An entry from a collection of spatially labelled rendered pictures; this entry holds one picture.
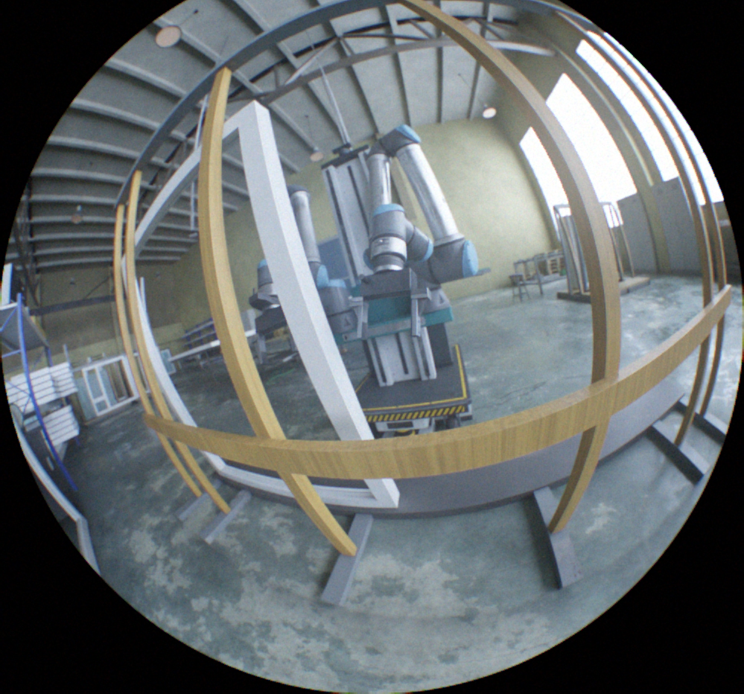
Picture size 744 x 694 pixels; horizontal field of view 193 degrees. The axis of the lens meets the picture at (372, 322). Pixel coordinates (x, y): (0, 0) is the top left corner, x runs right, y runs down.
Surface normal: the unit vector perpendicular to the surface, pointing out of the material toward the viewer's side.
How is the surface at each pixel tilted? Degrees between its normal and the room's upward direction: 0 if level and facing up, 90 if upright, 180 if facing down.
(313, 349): 98
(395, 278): 67
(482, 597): 0
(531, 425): 90
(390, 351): 90
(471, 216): 90
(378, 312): 90
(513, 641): 0
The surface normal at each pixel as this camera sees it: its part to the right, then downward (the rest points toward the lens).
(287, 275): -0.18, 0.29
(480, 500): -0.26, -0.96
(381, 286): -0.48, -0.19
